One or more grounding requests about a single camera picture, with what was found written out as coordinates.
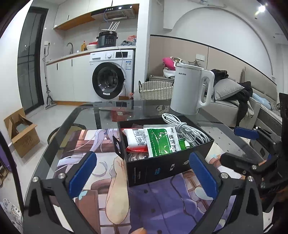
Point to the person's left hand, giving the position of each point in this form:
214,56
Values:
140,231

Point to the black pressure cooker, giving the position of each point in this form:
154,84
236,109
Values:
107,39

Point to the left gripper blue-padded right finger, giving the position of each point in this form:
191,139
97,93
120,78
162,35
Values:
246,215

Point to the anime printed table mat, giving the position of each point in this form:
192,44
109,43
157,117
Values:
171,205

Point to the grey cushion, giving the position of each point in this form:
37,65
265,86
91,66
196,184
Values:
226,88

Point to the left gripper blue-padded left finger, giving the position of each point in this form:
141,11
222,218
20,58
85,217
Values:
39,215

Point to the white kitchen cabinet counter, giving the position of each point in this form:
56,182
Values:
69,78

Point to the black cardboard box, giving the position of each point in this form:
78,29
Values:
151,169

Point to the beige sofa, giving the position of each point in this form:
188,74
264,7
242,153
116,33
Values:
248,103

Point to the black framed glass door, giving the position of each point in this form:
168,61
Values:
29,59

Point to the white washing machine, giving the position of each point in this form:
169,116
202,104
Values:
112,74

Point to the pink clothes pile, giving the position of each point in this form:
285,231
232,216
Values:
169,63

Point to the red and white packet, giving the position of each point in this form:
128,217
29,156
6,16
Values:
136,141

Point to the range hood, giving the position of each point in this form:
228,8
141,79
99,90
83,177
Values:
114,13

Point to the black clothes on sofa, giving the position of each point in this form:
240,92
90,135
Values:
242,96

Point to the white electric kettle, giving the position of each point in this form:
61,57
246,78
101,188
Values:
192,89

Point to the green medicine packet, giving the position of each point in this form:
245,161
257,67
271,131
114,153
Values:
161,139

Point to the purple rolled mat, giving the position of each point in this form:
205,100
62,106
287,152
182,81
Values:
4,159

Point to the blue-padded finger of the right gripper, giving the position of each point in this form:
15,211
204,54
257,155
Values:
247,133
244,166

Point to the open cardboard box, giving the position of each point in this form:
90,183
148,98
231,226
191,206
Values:
22,132

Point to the white wicker basket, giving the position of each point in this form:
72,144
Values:
155,90

